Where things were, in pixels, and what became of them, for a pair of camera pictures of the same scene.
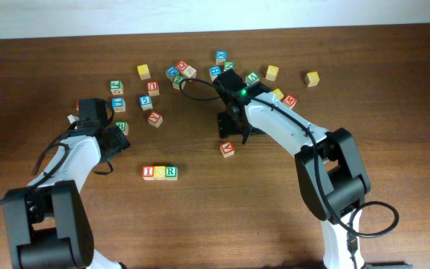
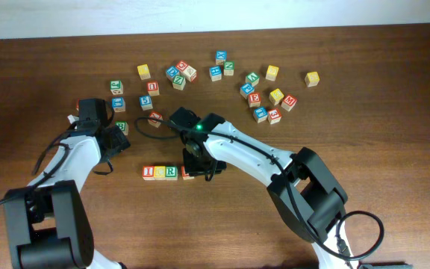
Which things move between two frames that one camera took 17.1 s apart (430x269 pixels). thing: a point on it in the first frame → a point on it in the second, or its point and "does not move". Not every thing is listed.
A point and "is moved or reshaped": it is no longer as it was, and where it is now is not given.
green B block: (123, 125) does not move
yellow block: (159, 172) does not move
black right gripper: (227, 127) → (193, 168)
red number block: (148, 172) does not move
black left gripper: (119, 143) does not move
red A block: (227, 149) is moved or reshaped
